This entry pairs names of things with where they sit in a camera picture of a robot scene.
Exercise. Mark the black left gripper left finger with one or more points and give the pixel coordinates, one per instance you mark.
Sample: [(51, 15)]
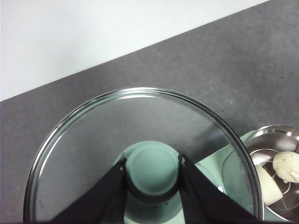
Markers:
[(100, 200)]

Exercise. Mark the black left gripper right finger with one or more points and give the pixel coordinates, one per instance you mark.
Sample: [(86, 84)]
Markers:
[(205, 203)]

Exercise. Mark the glass lid with green knob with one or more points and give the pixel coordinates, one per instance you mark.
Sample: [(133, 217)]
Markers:
[(151, 168)]

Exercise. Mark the smooth white steamed bun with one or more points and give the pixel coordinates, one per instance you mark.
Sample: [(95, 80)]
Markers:
[(268, 186)]

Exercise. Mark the ridged white bun green specks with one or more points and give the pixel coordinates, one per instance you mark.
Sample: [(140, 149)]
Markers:
[(287, 166)]

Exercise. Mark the steel steamer rack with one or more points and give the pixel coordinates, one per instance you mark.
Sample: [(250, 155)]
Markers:
[(260, 156)]

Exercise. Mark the pale green cooker base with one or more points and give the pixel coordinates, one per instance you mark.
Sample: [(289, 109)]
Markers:
[(245, 139)]

